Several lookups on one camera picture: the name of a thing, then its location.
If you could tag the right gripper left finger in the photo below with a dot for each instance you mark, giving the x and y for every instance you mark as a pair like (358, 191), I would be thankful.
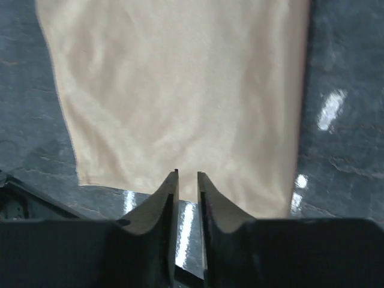
(152, 234)

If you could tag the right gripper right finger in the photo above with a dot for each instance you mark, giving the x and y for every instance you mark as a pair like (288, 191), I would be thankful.
(227, 257)

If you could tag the peach cloth napkin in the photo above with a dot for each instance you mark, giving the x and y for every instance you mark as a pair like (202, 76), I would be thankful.
(147, 87)

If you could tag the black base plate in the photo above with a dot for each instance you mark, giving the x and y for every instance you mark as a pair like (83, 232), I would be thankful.
(21, 202)

